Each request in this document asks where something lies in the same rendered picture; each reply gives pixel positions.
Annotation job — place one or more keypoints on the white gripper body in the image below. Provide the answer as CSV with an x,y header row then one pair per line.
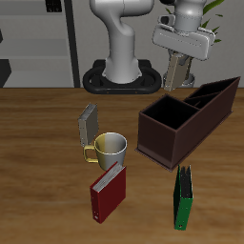
x,y
186,40

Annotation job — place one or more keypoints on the small black box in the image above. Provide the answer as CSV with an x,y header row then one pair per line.
x,y
53,5

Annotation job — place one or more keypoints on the green pot plant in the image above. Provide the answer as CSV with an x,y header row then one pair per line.
x,y
190,81

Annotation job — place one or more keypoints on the grey shelf unit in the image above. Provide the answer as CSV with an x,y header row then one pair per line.
x,y
35,47

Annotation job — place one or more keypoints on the red book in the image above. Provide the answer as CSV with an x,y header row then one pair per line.
x,y
109,193

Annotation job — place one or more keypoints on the green book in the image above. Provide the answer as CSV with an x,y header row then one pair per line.
x,y
182,208

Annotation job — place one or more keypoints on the yellow and white mug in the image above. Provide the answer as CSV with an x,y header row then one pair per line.
x,y
111,155

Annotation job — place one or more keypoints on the black angular object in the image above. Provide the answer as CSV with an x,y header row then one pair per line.
x,y
4,72

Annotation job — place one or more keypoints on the dark brown desk caddy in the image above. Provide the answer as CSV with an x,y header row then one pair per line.
x,y
190,133

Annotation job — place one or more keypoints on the flat black base plate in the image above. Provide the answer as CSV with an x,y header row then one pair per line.
x,y
92,84

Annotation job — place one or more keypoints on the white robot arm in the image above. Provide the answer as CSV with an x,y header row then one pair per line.
x,y
122,47

